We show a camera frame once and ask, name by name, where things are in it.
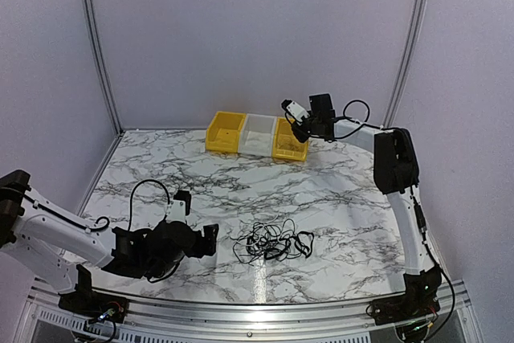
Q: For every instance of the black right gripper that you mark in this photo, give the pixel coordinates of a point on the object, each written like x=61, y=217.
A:
x=301, y=136

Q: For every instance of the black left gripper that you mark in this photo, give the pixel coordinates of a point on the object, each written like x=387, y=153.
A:
x=210, y=241

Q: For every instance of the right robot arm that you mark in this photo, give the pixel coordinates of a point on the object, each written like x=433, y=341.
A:
x=396, y=175

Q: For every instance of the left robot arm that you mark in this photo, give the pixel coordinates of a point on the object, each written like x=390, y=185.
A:
x=34, y=231

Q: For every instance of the right yellow bin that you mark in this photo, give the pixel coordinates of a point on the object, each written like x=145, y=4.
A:
x=285, y=145

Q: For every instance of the yellow bin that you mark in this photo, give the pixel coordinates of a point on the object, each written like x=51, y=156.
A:
x=285, y=145
x=224, y=131

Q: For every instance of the white translucent bin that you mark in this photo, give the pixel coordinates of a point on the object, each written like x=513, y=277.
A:
x=257, y=135

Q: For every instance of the left yellow bin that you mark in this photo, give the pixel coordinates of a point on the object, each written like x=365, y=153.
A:
x=224, y=131

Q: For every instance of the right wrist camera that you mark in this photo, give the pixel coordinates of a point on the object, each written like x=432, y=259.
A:
x=295, y=110

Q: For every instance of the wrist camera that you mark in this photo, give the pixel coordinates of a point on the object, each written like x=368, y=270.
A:
x=179, y=207
x=295, y=110

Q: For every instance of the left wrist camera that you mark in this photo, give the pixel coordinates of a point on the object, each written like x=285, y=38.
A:
x=179, y=207

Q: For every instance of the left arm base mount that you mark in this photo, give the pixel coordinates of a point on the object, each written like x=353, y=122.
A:
x=95, y=306

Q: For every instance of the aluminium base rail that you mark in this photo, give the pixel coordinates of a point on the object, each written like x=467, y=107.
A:
x=159, y=320

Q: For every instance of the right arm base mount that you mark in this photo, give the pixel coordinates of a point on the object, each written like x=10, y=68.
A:
x=400, y=308

